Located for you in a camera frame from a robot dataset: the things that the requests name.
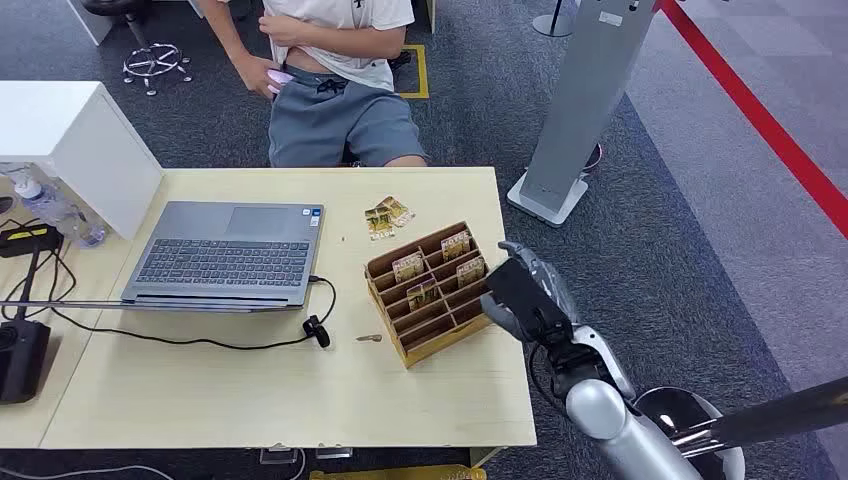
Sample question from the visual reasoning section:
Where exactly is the person's left hand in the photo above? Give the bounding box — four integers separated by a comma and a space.
258, 14, 307, 49

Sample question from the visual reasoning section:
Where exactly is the person's right hand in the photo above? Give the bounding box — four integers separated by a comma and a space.
235, 52, 283, 101

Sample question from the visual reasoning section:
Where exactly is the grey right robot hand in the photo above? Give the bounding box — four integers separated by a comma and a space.
480, 241, 580, 344

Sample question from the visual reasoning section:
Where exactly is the gold hotel card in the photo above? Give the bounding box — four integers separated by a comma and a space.
392, 251, 426, 284
440, 230, 472, 263
378, 195, 417, 229
405, 278, 439, 313
364, 206, 397, 242
456, 256, 488, 289

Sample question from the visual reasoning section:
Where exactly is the person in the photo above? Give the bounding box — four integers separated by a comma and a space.
197, 0, 431, 169

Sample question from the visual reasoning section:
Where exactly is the wooden slotted card holder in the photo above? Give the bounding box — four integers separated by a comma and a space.
364, 221, 495, 370

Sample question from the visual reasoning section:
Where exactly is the black stool with chrome base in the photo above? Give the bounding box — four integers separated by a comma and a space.
82, 0, 194, 97

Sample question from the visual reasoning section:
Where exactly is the yellow floor marking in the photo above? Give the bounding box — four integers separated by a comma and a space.
396, 43, 431, 101

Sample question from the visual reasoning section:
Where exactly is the white furniture panel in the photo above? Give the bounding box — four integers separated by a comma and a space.
66, 0, 114, 46

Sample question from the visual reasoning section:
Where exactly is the round glossy black base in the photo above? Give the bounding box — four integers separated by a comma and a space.
632, 386, 747, 480

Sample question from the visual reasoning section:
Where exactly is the grey kiosk stand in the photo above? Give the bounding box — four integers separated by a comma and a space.
506, 0, 657, 229

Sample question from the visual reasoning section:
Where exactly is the white cabinet box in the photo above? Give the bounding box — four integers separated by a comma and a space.
0, 80, 165, 241

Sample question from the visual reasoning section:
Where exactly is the pale wooden desk leg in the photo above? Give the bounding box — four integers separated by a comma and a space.
468, 447, 508, 468

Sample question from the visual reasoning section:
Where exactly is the grey open laptop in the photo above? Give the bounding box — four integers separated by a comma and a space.
0, 200, 326, 315

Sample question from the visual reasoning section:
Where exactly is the clear plastic water bottle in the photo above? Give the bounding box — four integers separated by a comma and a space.
13, 177, 107, 250

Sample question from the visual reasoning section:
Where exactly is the yellow object under desk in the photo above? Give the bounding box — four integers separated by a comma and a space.
309, 464, 488, 480

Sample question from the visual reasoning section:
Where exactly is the round grey stanchion base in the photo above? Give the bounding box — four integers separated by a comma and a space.
531, 0, 576, 38

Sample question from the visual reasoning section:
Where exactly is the red floor tape strip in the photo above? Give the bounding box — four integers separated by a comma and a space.
652, 0, 848, 240

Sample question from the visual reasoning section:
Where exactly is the dark metal pole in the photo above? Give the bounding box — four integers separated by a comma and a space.
669, 377, 848, 460

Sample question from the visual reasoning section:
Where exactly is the black adapter with yellow label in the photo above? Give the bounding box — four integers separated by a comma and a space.
0, 223, 66, 260

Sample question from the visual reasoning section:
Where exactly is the black box device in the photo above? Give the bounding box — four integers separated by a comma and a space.
0, 319, 52, 405

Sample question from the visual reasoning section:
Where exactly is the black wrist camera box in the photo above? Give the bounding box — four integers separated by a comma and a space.
485, 256, 576, 347

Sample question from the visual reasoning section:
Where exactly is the black laptop cable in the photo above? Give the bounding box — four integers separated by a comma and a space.
51, 274, 338, 352

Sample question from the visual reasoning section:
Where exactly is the tangled black cable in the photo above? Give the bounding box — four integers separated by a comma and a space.
0, 218, 79, 323

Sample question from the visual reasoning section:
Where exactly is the thin black post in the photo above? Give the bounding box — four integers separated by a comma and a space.
16, 248, 41, 323

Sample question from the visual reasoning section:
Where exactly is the white floor cable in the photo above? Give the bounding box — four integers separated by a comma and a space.
0, 464, 177, 480

